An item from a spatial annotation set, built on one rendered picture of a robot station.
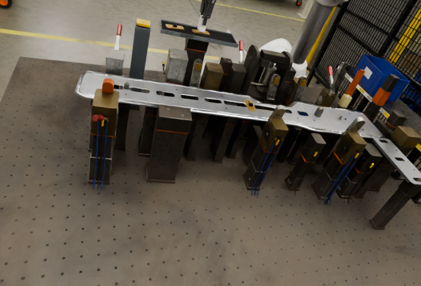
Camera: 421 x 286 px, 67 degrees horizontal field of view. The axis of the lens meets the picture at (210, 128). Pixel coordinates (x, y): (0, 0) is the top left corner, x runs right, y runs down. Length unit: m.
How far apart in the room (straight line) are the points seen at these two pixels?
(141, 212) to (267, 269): 0.49
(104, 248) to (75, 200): 0.22
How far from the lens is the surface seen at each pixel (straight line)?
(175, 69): 1.39
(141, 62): 1.58
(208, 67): 1.44
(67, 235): 1.17
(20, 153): 1.45
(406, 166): 1.55
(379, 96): 1.90
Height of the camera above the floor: 1.66
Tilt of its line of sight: 34 degrees down
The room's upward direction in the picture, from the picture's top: 18 degrees clockwise
